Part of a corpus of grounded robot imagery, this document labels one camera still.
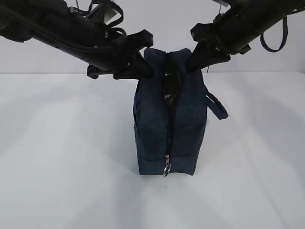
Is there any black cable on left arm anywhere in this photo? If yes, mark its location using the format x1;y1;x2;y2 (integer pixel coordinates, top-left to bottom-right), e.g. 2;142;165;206
69;0;127;39

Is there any navy blue lunch bag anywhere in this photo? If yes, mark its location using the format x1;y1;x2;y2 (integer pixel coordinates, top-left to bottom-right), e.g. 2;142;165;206
133;48;228;176

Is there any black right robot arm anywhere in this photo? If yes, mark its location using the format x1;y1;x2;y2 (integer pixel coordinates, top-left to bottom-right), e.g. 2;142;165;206
186;0;305;71

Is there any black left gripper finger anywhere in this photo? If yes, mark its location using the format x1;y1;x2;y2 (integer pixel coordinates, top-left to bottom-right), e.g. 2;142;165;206
129;52;153;78
113;70;142;80

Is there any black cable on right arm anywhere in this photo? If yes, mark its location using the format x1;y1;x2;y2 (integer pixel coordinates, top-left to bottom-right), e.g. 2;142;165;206
260;16;288;52

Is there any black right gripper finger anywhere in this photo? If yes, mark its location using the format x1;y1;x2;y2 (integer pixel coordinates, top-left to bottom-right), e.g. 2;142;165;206
186;53;231;71
186;42;213;66

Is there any silver wrist camera on left gripper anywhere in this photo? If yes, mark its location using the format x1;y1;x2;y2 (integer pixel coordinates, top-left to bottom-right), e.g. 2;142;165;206
85;0;118;23

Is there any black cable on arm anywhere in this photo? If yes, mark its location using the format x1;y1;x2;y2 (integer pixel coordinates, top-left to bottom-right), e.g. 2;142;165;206
69;0;127;39
260;16;288;52

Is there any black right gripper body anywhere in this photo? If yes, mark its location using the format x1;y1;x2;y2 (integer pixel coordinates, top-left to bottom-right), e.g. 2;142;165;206
190;14;251;55

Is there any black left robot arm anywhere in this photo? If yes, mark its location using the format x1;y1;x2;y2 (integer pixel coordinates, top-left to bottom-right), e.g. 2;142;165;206
0;0;153;80

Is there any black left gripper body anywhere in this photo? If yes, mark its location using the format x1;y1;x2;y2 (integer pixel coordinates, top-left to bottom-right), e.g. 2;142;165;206
87;30;153;79

